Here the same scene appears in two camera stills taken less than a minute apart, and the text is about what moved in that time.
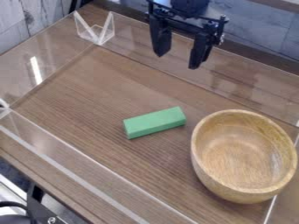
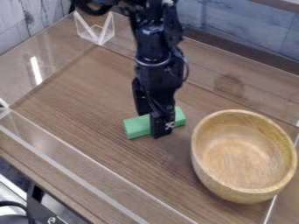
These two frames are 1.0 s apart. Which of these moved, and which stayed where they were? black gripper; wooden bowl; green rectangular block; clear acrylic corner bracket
Moved: black gripper
Stayed: clear acrylic corner bracket; green rectangular block; wooden bowl
